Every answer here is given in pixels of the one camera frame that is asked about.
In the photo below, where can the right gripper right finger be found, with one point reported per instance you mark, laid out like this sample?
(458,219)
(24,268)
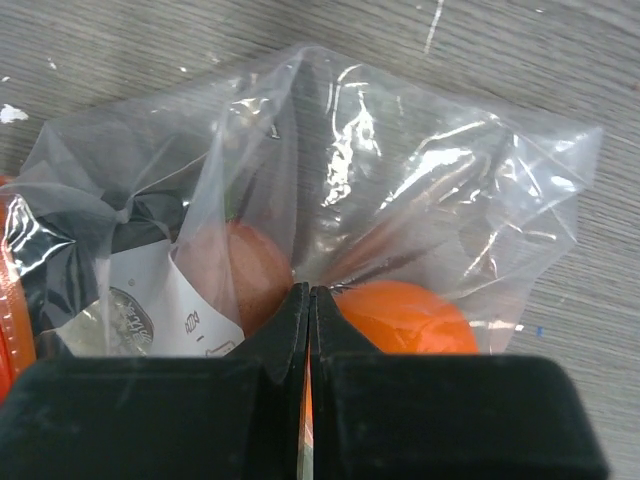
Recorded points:
(384,416)

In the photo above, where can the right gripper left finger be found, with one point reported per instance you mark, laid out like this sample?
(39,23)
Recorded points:
(239,416)

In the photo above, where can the orange fake orange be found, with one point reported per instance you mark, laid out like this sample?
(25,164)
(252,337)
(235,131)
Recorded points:
(404,318)

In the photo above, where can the brown fake kiwi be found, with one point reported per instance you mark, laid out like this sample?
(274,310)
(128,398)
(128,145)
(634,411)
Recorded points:
(238,271)

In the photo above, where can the clear zip bag orange seal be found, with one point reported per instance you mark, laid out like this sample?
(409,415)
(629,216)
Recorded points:
(355,174)

